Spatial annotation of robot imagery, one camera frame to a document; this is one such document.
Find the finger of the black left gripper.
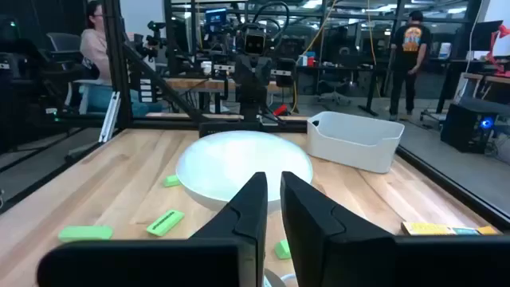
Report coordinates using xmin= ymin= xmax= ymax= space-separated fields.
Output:
xmin=211 ymin=72 xmax=230 ymax=100
xmin=276 ymin=57 xmax=296 ymax=88

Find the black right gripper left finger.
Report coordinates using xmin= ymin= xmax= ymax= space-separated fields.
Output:
xmin=37 ymin=171 xmax=269 ymax=287

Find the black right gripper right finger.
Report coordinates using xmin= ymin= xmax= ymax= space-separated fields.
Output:
xmin=280 ymin=171 xmax=510 ymax=287

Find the green eraser with print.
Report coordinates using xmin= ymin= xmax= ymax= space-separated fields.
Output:
xmin=146 ymin=210 xmax=186 ymax=238

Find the white bulb brass lamp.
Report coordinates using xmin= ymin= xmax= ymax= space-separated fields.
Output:
xmin=175 ymin=130 xmax=315 ymax=287

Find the yellow green crayon box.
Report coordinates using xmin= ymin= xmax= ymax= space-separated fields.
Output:
xmin=400 ymin=221 xmax=499 ymax=237

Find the wooden desk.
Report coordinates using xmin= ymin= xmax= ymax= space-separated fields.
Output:
xmin=165 ymin=77 xmax=282 ymax=95

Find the white plastic bin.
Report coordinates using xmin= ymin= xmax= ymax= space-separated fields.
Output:
xmin=305 ymin=110 xmax=406 ymax=175

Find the person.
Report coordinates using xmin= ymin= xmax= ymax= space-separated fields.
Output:
xmin=78 ymin=0 xmax=164 ymax=116
xmin=388 ymin=10 xmax=434 ymax=123

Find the black computer tower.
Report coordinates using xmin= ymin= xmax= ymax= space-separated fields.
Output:
xmin=440 ymin=102 xmax=499 ymax=155

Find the red desk lamp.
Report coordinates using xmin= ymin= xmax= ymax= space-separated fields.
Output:
xmin=484 ymin=24 xmax=510 ymax=77

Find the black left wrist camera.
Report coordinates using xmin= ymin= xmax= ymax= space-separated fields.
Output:
xmin=241 ymin=22 xmax=268 ymax=57

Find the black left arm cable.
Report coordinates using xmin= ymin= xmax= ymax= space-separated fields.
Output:
xmin=251 ymin=0 xmax=291 ymax=45

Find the silver aluminium bracket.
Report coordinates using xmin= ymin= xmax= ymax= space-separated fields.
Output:
xmin=98 ymin=91 xmax=122 ymax=144

